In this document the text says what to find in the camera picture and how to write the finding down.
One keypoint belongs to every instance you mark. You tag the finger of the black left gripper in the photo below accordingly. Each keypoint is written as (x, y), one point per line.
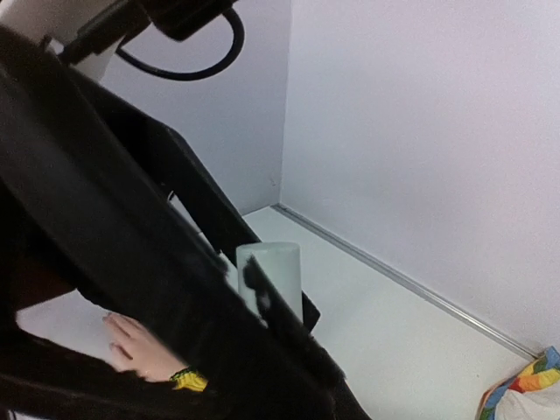
(168, 160)
(70, 178)

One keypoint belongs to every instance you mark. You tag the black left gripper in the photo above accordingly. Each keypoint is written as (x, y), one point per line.
(42, 379)

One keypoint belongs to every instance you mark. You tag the mannequin hand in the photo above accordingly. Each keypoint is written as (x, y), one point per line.
(133, 348)

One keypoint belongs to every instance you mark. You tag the rainbow striped sleeve cloth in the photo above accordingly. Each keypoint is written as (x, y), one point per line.
(531, 394)

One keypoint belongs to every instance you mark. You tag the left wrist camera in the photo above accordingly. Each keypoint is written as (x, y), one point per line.
(87, 34)

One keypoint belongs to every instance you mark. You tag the white nail polish cap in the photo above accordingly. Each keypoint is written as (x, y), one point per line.
(280, 262)

